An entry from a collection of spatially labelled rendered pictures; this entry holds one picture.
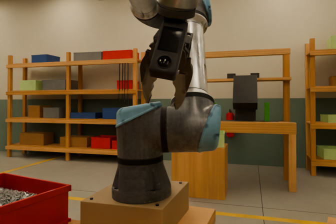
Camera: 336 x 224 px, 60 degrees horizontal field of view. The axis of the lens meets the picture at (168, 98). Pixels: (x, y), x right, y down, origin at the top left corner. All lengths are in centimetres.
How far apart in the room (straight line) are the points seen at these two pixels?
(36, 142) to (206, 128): 627
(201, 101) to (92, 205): 36
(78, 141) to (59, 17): 292
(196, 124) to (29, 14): 737
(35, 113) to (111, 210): 614
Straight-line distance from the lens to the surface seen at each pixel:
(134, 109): 69
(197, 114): 69
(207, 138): 69
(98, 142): 596
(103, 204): 74
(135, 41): 631
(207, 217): 84
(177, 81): 58
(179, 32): 52
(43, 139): 673
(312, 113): 519
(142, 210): 70
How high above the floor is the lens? 115
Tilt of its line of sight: 1 degrees up
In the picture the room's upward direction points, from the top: straight up
